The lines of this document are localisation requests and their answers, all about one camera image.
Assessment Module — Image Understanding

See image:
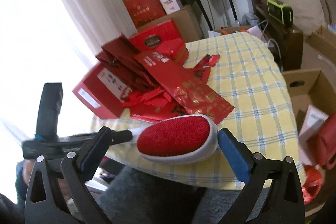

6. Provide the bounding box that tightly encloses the white red lint brush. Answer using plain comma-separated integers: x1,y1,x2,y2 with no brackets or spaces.
109,114,219,166

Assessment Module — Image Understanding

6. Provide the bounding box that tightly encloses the red foil ball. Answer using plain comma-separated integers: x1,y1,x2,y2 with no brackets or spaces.
302,165,323,205

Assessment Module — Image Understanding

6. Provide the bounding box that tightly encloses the red carton with label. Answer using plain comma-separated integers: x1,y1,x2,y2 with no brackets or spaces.
73,63,131,119

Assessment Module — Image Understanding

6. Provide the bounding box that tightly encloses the large open cardboard box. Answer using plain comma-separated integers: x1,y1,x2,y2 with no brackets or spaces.
282,69,335,217

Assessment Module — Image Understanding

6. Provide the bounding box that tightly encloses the white curtain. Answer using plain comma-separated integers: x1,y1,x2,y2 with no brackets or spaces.
1,0,134,138

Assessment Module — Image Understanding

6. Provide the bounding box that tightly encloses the long red envelope pack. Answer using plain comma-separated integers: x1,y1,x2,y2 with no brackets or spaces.
134,51,234,124

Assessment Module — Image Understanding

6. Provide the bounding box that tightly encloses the yellow plaid tablecloth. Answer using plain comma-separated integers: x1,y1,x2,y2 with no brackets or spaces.
106,32,305,190

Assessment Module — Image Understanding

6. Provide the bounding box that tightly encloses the red chocolate gift box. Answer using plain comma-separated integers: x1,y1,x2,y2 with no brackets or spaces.
129,19,182,52

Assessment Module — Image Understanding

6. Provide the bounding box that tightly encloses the shallow cardboard tray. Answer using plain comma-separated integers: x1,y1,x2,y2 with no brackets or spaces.
306,26,335,59

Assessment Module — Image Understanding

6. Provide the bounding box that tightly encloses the red tall gift bag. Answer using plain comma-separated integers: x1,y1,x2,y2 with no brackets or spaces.
124,0,166,28

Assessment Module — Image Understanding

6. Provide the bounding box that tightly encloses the floor box of clutter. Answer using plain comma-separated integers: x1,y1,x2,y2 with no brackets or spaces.
208,12,268,39

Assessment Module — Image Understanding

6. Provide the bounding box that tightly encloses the brown cardboard box stack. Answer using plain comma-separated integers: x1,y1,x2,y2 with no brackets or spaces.
137,5,204,43

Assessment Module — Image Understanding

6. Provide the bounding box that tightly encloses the small pink white box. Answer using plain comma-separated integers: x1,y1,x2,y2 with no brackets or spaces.
159,0,183,15

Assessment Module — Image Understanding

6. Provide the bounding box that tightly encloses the green portable radio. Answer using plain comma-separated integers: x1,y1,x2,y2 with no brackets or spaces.
266,0,294,27

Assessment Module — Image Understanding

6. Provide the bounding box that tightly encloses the brown sofa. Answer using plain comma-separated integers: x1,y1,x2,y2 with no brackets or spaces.
251,0,335,84

